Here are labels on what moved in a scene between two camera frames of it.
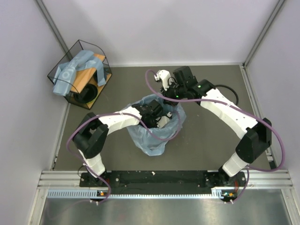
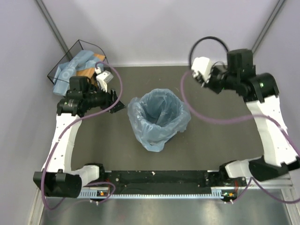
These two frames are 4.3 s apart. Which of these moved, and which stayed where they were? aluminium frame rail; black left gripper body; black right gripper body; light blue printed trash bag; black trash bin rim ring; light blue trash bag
Moved: black trash bin rim ring; light blue trash bag; black left gripper body; black right gripper body
Stayed: aluminium frame rail; light blue printed trash bag
